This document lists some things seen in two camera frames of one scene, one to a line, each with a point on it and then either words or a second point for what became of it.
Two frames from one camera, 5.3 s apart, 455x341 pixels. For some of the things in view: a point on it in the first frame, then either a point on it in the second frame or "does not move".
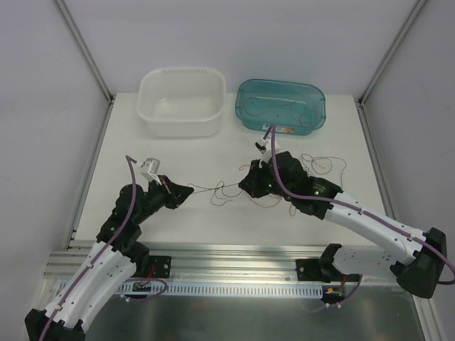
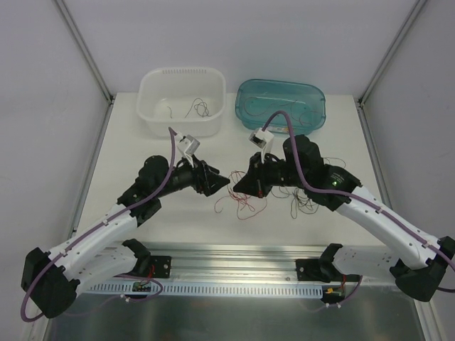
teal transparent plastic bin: (296, 107) does not move
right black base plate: (312, 270) does not move
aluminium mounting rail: (200, 262) does not move
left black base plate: (159, 266) does not move
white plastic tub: (182, 101) does not move
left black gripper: (170, 194) → (202, 177)
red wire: (280, 197) → (247, 206)
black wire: (222, 192) → (200, 107)
